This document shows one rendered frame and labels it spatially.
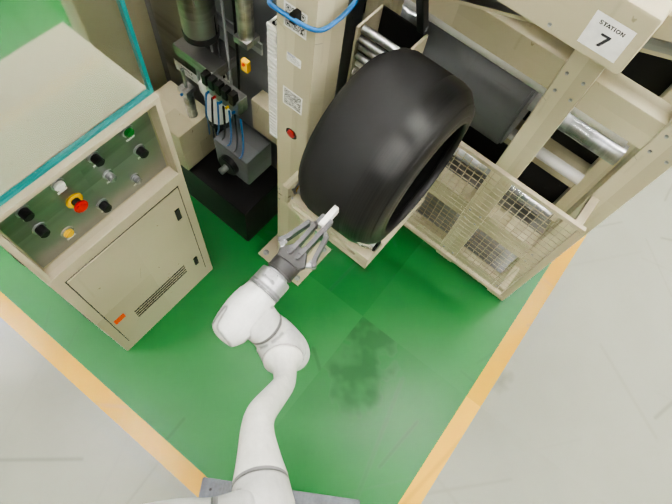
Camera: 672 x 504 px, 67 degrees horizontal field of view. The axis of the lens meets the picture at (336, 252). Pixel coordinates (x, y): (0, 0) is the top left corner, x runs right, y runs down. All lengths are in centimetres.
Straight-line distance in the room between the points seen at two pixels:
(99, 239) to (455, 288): 173
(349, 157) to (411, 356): 145
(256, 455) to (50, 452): 172
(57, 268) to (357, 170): 98
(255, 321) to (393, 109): 62
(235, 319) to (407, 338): 145
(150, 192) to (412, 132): 93
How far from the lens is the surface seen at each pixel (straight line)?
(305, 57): 142
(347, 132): 131
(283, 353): 130
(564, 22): 129
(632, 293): 318
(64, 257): 178
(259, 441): 99
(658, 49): 141
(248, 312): 125
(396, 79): 136
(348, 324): 254
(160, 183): 182
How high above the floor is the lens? 242
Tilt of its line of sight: 65 degrees down
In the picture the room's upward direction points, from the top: 14 degrees clockwise
